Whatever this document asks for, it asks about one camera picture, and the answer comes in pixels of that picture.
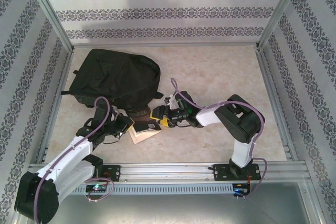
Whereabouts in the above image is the black book gold title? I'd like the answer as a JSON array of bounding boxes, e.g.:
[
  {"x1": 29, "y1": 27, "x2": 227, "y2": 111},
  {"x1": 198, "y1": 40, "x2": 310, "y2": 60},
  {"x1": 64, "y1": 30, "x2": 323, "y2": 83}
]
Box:
[{"x1": 128, "y1": 107, "x2": 162, "y2": 145}]

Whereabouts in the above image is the black backpack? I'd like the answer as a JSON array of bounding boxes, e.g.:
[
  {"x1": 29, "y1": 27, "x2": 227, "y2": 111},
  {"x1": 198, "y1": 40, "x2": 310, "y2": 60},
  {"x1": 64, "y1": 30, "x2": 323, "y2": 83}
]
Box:
[{"x1": 60, "y1": 48, "x2": 163, "y2": 114}]

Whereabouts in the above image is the left controller board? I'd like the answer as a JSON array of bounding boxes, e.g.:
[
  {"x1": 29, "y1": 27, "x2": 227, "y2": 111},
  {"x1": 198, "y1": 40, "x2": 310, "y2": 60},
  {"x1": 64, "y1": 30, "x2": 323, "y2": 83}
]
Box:
[{"x1": 85, "y1": 184, "x2": 108, "y2": 193}]

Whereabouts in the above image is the controller board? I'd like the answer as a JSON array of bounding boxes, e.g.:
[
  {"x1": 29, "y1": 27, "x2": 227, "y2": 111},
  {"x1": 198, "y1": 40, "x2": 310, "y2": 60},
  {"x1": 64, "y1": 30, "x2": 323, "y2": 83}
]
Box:
[
  {"x1": 233, "y1": 183, "x2": 252, "y2": 196},
  {"x1": 85, "y1": 184, "x2": 108, "y2": 193}
]

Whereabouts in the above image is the grey metal sheet panel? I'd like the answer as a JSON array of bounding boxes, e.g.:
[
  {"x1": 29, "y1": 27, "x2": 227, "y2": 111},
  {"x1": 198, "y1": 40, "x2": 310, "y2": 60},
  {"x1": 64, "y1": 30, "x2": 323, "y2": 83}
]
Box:
[{"x1": 52, "y1": 194, "x2": 322, "y2": 224}]

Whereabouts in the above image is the right controller board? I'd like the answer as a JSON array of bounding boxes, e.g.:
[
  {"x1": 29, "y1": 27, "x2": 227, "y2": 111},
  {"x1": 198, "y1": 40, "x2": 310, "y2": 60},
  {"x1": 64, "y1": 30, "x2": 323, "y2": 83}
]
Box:
[{"x1": 233, "y1": 183, "x2": 252, "y2": 196}]

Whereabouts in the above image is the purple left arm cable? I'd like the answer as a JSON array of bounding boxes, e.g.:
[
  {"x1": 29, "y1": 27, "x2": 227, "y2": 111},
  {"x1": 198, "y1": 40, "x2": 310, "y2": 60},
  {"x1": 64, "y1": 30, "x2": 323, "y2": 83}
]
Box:
[{"x1": 34, "y1": 96, "x2": 116, "y2": 221}]

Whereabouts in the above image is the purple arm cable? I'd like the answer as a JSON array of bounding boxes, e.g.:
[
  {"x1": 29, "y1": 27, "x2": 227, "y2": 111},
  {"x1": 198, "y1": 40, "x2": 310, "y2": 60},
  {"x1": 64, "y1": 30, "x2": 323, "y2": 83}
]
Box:
[
  {"x1": 34, "y1": 96, "x2": 116, "y2": 221},
  {"x1": 170, "y1": 78, "x2": 269, "y2": 198}
]

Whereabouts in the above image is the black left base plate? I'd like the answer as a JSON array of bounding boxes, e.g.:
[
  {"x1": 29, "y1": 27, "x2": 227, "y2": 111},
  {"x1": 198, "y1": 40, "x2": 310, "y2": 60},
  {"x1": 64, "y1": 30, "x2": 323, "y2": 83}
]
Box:
[{"x1": 91, "y1": 165, "x2": 122, "y2": 183}]

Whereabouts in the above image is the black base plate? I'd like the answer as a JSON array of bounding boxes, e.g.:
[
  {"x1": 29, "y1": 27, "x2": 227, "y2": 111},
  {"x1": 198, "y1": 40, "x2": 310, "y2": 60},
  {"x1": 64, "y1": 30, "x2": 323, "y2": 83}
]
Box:
[
  {"x1": 214, "y1": 163, "x2": 263, "y2": 182},
  {"x1": 91, "y1": 165, "x2": 122, "y2": 183}
]

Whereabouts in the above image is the aluminium mounting rail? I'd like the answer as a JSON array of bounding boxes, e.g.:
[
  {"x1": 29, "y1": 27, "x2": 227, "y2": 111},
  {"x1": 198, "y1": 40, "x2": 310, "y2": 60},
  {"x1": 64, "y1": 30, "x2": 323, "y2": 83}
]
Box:
[{"x1": 25, "y1": 163, "x2": 308, "y2": 183}]

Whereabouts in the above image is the aluminium side rail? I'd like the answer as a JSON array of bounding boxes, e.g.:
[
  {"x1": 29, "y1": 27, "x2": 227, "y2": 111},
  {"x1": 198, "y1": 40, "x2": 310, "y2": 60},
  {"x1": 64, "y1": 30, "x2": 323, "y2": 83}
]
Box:
[
  {"x1": 36, "y1": 47, "x2": 75, "y2": 164},
  {"x1": 256, "y1": 47, "x2": 300, "y2": 162}
]

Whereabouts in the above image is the grey slotted cable duct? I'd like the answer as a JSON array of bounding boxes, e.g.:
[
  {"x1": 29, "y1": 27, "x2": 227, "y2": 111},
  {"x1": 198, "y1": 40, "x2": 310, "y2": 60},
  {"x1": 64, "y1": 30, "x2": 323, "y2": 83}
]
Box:
[{"x1": 75, "y1": 183, "x2": 235, "y2": 196}]

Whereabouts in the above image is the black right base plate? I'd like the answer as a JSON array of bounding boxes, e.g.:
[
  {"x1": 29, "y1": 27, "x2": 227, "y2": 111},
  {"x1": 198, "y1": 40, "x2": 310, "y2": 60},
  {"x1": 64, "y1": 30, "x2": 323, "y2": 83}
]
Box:
[{"x1": 214, "y1": 163, "x2": 263, "y2": 182}]

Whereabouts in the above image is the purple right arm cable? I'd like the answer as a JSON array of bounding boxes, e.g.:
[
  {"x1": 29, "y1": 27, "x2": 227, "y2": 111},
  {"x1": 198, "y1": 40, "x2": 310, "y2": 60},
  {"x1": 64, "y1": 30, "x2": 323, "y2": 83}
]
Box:
[{"x1": 170, "y1": 78, "x2": 269, "y2": 198}]

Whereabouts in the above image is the aluminium frame post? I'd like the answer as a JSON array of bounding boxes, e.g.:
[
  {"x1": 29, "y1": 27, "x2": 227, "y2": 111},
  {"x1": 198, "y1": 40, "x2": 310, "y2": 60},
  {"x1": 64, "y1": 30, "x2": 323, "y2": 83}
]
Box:
[
  {"x1": 256, "y1": 0, "x2": 307, "y2": 50},
  {"x1": 22, "y1": 0, "x2": 75, "y2": 51}
]

